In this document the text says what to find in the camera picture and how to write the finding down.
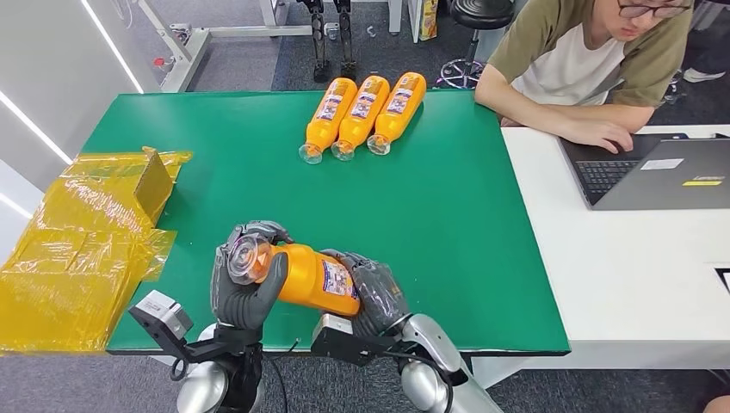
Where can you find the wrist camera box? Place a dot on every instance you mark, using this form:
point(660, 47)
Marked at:
point(159, 319)
point(336, 342)

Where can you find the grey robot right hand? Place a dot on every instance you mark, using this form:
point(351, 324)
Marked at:
point(379, 299)

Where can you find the person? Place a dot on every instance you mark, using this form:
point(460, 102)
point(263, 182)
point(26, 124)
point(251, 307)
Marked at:
point(564, 68)

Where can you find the person's right forearm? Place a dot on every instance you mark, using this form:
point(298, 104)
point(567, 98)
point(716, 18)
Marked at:
point(519, 111)

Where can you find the white shoe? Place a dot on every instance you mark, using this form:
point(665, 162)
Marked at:
point(702, 75)

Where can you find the black eyeglasses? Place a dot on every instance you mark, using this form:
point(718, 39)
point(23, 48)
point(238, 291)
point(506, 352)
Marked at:
point(633, 10)

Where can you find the black stand leg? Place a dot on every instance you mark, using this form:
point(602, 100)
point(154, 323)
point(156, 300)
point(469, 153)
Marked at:
point(346, 40)
point(319, 40)

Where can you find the white table leg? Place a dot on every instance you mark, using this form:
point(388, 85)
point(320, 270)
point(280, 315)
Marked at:
point(394, 17)

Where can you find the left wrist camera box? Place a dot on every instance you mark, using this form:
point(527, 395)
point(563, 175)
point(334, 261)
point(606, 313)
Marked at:
point(159, 319)

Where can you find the grey laptop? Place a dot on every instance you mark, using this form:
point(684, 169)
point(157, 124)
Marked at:
point(656, 182)

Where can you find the yellow plastic wrapped box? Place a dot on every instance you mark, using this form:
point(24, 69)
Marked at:
point(80, 251)

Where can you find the orange printed carton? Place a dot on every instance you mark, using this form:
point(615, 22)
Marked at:
point(429, 20)

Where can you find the orange bottle with clear cap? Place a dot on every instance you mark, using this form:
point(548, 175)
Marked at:
point(396, 111)
point(308, 279)
point(360, 114)
point(328, 117)

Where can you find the black round stool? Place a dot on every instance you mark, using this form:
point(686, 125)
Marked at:
point(482, 14)

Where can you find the small red knob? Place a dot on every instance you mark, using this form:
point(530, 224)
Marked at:
point(159, 62)

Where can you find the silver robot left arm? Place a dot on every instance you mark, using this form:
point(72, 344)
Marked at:
point(202, 390)

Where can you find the person's left forearm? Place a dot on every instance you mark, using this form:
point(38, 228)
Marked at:
point(627, 117)

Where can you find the person's right hand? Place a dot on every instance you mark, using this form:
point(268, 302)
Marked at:
point(599, 135)

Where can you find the black flat object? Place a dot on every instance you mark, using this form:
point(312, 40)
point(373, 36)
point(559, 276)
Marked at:
point(724, 281)

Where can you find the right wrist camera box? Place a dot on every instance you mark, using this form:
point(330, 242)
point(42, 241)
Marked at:
point(336, 342)

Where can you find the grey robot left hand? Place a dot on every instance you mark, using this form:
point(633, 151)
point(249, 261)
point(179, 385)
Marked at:
point(239, 308)

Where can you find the white metal frame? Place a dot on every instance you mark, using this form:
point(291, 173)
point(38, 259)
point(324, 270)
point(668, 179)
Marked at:
point(191, 54)

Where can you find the white upright panel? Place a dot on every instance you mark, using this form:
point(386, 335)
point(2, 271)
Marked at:
point(414, 20)

